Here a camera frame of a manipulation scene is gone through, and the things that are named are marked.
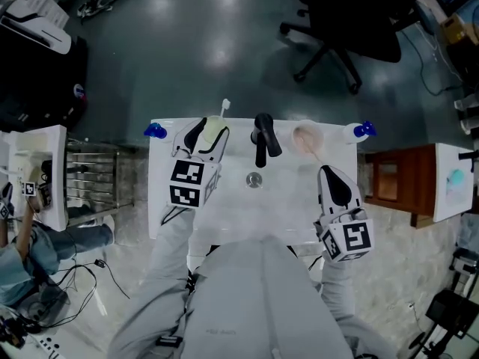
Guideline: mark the black office chair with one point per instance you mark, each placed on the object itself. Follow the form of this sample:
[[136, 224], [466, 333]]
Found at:
[[348, 21]]

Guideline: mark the white toothbrush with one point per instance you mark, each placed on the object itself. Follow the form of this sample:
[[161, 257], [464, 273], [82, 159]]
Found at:
[[225, 107]]

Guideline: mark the black equipment stand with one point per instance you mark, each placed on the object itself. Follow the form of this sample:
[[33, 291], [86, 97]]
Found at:
[[445, 312]]

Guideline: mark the cardboard box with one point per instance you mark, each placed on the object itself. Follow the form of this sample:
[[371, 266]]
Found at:
[[456, 28]]

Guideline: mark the left blue knob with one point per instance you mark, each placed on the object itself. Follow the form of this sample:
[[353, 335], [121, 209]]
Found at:
[[153, 130]]

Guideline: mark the white power strip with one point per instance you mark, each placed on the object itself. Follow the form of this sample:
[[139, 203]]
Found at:
[[48, 348]]

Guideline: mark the right blue knob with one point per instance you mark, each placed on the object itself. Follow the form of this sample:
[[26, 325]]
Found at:
[[363, 129]]

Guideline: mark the pink toothbrush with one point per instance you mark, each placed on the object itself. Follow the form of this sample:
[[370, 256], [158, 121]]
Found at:
[[318, 155]]

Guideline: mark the pale yellow cup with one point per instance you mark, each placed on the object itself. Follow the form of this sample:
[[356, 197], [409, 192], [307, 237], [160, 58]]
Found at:
[[214, 127]]

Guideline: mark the person's grey clothed torso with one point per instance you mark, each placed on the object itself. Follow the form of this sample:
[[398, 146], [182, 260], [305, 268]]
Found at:
[[254, 294]]

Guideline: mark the metal rack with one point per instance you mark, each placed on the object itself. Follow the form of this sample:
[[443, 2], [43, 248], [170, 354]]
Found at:
[[93, 170]]

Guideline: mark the black faucet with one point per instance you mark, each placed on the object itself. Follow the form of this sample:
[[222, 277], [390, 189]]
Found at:
[[467, 156], [263, 137]]

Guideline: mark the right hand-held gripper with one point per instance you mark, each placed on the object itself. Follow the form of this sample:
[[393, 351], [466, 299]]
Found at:
[[348, 238]]

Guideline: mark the black cabinet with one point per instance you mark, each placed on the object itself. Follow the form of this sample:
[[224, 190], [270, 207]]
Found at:
[[37, 88]]

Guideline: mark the person's right forearm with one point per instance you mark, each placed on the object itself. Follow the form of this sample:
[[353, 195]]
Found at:
[[337, 286]]

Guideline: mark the pale pink cup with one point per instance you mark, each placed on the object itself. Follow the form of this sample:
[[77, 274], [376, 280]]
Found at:
[[307, 137]]

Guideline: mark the metal sink drain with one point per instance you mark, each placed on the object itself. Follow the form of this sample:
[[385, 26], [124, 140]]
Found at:
[[254, 180]]

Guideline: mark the white washbasin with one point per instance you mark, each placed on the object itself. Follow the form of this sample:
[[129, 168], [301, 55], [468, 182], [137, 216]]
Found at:
[[284, 200], [449, 204], [56, 185]]

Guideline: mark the blue knob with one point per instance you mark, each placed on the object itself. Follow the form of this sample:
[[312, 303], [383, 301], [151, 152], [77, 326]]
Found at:
[[363, 129], [153, 130]]

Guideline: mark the wooden cabinet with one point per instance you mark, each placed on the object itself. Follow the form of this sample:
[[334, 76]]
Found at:
[[408, 185]]

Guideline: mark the teal object in basin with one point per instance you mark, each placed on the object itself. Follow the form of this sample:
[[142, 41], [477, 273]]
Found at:
[[456, 181]]

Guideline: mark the white machine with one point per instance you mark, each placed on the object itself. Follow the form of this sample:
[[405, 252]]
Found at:
[[45, 32]]

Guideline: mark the person's left forearm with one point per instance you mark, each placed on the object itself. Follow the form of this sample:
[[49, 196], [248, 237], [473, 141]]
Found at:
[[172, 245]]

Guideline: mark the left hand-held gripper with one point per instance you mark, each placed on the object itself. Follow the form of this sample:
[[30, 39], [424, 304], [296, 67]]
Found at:
[[187, 185]]

